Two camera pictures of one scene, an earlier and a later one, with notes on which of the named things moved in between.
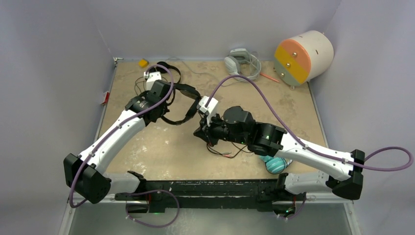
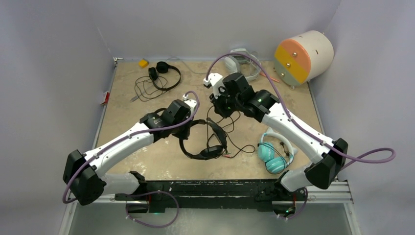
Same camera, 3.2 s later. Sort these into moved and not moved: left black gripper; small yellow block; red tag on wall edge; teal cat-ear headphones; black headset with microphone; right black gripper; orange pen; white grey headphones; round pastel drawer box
Moved: right black gripper; left black gripper; black headset with microphone
Not moved: teal cat-ear headphones; white grey headphones; orange pen; small yellow block; round pastel drawer box; red tag on wall edge
